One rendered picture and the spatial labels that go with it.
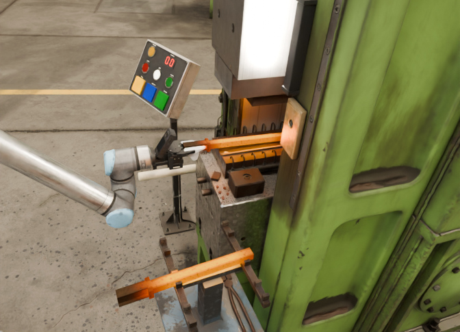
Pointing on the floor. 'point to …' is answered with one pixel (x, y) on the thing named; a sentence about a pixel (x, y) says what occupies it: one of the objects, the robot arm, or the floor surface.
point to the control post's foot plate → (168, 222)
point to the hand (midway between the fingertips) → (202, 144)
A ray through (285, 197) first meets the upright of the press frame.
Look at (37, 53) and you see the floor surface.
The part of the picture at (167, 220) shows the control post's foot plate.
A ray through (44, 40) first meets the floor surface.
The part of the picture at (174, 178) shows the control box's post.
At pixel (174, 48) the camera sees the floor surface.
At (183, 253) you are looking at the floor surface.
